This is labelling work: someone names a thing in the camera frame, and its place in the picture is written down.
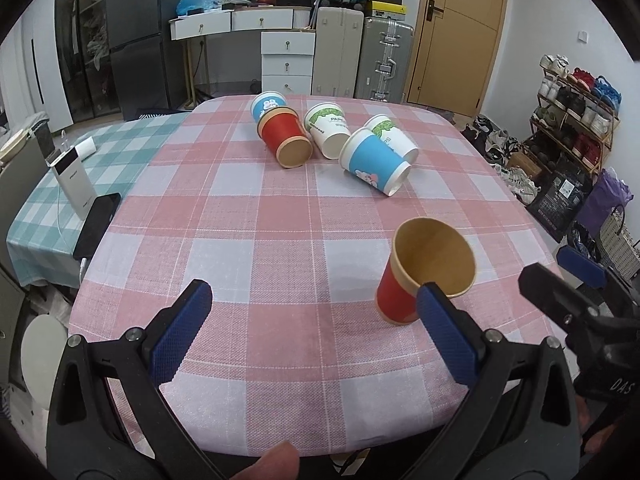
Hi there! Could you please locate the red kraft paper cup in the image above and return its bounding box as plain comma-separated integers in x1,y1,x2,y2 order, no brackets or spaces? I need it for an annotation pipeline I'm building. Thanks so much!
375,217,476,325

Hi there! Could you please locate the white green cup right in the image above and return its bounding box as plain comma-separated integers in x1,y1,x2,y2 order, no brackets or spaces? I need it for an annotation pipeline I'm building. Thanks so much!
363,114,419,164

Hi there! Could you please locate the white green cup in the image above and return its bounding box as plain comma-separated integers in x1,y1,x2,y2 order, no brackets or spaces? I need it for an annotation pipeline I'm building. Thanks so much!
304,102,350,160
363,114,419,164

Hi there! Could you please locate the blue white cup near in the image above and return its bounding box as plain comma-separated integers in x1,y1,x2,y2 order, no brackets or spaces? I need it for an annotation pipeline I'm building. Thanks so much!
338,128,411,196

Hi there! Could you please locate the blue white cup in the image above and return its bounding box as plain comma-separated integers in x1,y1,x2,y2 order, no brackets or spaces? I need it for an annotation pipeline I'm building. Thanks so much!
250,91,288,124
338,128,411,196

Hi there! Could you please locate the white green cup left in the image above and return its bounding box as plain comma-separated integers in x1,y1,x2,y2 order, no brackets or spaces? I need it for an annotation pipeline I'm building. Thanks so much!
304,102,350,160

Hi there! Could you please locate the red kraft cup lying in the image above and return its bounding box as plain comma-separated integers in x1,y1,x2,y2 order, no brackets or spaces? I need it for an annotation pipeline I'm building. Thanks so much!
257,106,314,169

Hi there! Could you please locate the blue white cup far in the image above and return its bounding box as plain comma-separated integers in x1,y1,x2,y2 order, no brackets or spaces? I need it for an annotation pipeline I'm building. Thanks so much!
250,91,288,124

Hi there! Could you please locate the right hand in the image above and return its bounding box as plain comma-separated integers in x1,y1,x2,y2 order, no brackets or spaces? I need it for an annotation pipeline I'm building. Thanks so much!
575,394,639,455

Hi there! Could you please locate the left hand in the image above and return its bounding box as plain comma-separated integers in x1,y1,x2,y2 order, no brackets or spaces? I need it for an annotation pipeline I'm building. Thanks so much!
232,441,299,480

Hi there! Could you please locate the black printed bag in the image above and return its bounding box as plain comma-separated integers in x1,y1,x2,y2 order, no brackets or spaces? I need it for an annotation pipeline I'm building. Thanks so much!
526,171,592,243

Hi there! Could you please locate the purple bag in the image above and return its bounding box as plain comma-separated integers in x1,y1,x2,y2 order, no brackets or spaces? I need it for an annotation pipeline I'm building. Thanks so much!
576,167,634,237

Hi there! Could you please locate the white round stool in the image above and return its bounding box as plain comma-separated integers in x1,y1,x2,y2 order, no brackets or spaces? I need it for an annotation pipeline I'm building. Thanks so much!
21,314,68,410

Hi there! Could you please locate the shoe rack with shoes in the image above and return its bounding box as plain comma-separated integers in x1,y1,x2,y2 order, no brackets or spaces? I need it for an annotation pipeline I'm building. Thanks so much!
523,54,623,178

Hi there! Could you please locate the teal plaid tablecloth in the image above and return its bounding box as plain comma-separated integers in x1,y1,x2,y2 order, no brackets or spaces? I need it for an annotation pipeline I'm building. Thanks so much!
6,113,186,289

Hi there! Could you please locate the pink plaid tablecloth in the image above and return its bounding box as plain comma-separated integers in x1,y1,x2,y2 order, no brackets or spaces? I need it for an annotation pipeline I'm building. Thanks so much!
70,96,558,456

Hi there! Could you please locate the black smartphone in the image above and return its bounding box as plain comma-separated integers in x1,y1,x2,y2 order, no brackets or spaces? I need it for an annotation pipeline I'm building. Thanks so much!
73,193,122,261

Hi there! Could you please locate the wooden door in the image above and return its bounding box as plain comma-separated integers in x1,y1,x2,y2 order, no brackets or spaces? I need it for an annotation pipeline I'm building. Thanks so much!
407,0,506,117

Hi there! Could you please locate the white power bank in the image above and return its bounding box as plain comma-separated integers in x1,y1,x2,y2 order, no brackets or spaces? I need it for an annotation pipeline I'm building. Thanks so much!
47,148,98,220

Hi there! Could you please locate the silver suitcase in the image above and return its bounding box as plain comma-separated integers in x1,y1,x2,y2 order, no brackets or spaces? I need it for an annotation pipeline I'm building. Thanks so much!
354,18,413,103

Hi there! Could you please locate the beige suitcase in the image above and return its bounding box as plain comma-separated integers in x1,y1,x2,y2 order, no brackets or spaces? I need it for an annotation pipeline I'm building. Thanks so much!
311,6,364,98

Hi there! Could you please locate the white drawer desk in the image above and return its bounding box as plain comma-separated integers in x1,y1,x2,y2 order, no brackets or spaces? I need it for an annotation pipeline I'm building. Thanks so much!
169,6,316,96

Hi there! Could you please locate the black refrigerator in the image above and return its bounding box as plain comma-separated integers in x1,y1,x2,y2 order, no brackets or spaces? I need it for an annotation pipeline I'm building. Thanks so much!
105,0,186,120

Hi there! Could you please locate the white charging cable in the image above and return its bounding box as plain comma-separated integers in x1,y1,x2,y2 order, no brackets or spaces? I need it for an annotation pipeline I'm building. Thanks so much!
54,129,91,286

